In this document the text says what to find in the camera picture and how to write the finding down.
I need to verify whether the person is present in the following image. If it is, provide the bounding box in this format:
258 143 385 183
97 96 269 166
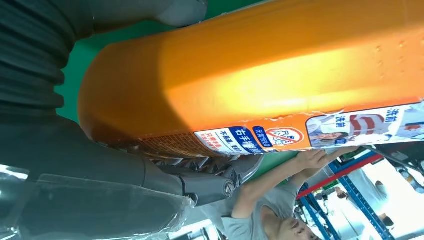
221 147 360 240

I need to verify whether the blue and red shelf rack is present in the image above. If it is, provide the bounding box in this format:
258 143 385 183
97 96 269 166
296 150 398 240

